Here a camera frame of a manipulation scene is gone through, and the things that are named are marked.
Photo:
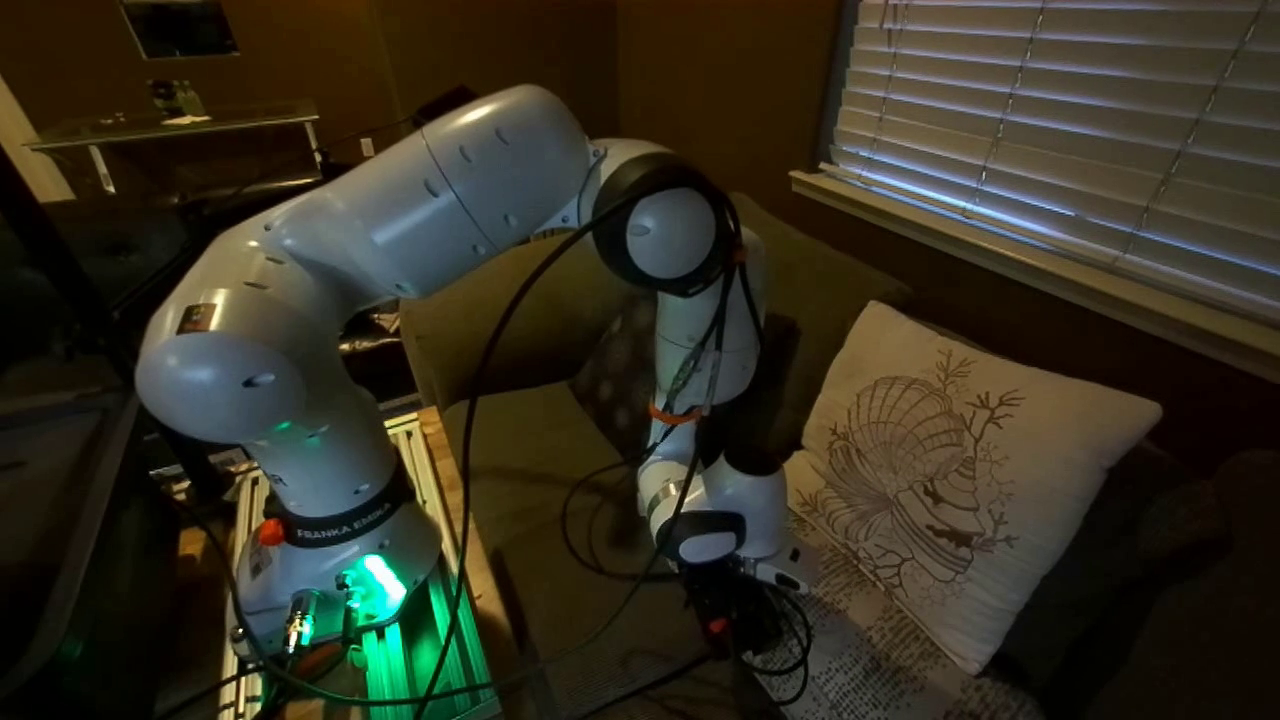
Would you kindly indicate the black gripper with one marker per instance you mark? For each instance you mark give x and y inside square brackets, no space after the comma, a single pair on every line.
[742,612]

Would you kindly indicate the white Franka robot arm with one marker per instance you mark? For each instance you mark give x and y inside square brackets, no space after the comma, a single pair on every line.
[442,200]

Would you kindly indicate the dark pillow with pale circles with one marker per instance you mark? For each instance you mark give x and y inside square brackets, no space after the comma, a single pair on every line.
[618,387]

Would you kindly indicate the white pillow with line drawing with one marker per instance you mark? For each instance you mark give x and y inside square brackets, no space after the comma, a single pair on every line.
[961,466]

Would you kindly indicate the brown fabric sofa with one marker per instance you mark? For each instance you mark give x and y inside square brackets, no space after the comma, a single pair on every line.
[534,320]

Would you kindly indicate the wooden window sill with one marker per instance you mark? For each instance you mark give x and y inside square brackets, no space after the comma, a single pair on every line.
[1012,260]

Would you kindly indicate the white window blinds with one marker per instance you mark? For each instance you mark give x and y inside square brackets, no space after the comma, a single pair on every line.
[1065,122]

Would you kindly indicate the small device on shelf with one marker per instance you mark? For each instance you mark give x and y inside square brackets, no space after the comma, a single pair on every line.
[176,101]

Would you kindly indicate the dark framed screen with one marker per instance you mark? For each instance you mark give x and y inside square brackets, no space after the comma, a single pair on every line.
[181,24]

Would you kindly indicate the wall shelf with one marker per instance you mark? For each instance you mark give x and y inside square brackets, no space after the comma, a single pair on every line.
[186,124]

